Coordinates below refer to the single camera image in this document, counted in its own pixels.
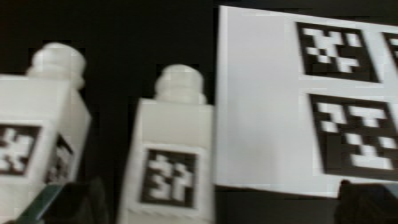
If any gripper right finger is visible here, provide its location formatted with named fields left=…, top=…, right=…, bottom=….
left=334, top=180, right=398, bottom=224

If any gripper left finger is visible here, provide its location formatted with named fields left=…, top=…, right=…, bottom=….
left=14, top=179, right=110, bottom=224

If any white table leg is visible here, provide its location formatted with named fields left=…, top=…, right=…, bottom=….
left=0, top=42, right=91, bottom=224
left=117, top=64, right=215, bottom=224

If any white sheet with markers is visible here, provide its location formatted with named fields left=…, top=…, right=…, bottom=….
left=215, top=6, right=398, bottom=197

